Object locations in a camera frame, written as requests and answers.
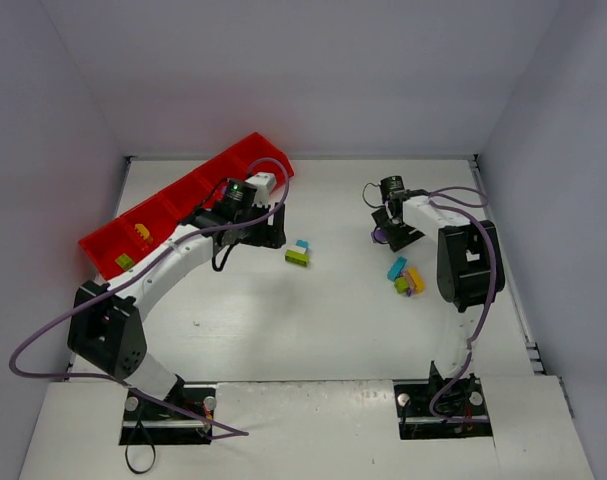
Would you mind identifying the purple round lego piece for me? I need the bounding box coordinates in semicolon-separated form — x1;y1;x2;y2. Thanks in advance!
371;227;387;245

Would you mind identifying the small green lego brick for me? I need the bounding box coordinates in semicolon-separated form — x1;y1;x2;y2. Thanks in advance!
115;253;136;271

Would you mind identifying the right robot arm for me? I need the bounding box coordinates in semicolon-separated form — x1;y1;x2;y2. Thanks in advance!
372;175;505;378

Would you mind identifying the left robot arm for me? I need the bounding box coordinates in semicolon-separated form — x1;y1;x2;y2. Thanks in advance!
67;172;285;405

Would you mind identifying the turquoise lego in pile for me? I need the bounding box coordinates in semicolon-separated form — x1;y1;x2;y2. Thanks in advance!
387;257;407;282

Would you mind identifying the green lego in pile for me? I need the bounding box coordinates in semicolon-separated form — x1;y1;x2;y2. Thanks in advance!
394;277;409;295

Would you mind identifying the pink lego in pile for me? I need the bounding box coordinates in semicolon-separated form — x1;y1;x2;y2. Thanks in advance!
402;270;416;296

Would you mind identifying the white curved lego brick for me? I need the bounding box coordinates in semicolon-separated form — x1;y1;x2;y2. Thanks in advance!
289;245;308;254

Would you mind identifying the yellow lego in pile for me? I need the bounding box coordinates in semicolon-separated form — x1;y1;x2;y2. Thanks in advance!
407;267;425;294

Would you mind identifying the long green lego brick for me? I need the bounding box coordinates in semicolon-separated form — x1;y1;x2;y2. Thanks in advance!
284;249;310;268

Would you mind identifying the yellow comb lego piece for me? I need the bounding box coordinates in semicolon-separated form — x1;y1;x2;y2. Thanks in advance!
134;223;154;245

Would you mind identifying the red compartment tray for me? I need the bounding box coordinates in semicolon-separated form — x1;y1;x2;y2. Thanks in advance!
79;132;294;280

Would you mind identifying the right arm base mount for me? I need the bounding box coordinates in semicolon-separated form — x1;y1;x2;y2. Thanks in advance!
393;364;493;441

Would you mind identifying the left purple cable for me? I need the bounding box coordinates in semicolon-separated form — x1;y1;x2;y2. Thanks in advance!
8;157;290;441

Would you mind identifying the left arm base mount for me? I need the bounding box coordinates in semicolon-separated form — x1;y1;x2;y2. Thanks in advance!
119;392;212;446

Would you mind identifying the black cable loop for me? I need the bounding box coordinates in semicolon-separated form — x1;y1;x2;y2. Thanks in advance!
124;419;158;475

